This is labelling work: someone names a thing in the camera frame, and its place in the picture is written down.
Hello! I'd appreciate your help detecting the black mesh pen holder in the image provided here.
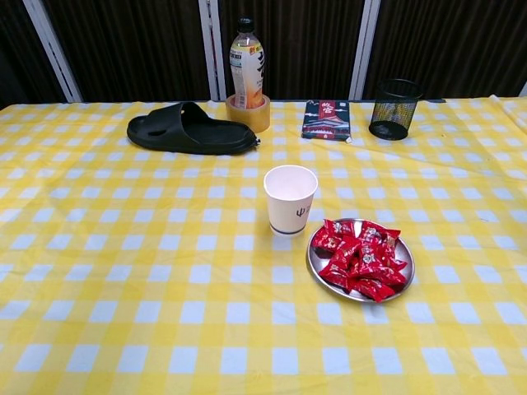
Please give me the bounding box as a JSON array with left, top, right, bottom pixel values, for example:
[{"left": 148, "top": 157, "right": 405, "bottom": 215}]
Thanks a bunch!
[{"left": 368, "top": 78, "right": 424, "bottom": 142}]

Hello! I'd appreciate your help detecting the silver metal plate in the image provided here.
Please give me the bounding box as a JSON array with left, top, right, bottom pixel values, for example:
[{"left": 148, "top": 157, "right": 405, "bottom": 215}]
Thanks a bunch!
[{"left": 305, "top": 217, "right": 416, "bottom": 304}]

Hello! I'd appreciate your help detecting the yellow white checkered tablecloth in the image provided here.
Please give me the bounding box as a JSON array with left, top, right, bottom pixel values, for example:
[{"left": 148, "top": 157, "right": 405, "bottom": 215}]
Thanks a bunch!
[{"left": 0, "top": 94, "right": 527, "bottom": 395}]

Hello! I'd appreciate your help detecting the black rubber slipper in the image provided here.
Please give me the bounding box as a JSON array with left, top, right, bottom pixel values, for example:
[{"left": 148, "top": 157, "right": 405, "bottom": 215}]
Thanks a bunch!
[{"left": 126, "top": 101, "right": 262, "bottom": 156}]

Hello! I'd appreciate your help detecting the dark blue printed box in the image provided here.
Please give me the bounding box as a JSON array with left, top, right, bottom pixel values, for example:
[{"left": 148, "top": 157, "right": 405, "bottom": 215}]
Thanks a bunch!
[{"left": 301, "top": 99, "right": 354, "bottom": 145}]

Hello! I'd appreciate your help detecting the brown packing tape roll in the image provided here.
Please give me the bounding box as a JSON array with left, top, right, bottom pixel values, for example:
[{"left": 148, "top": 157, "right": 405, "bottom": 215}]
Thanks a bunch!
[{"left": 225, "top": 93, "right": 272, "bottom": 133}]

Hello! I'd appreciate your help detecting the dark corrugated partition panel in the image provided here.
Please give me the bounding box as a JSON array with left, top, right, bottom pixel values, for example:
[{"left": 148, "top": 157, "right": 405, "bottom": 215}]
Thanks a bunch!
[
  {"left": 364, "top": 0, "right": 527, "bottom": 100},
  {"left": 0, "top": 0, "right": 69, "bottom": 109},
  {"left": 217, "top": 0, "right": 367, "bottom": 101},
  {"left": 40, "top": 0, "right": 213, "bottom": 103}
]

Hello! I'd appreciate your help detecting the drink bottle with orange label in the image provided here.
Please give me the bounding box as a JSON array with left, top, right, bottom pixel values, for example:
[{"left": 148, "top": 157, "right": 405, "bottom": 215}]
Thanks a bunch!
[{"left": 228, "top": 16, "right": 266, "bottom": 110}]

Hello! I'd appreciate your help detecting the white paper cup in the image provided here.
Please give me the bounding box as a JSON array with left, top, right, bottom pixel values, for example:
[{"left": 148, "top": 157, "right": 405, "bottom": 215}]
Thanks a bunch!
[{"left": 263, "top": 165, "right": 319, "bottom": 238}]

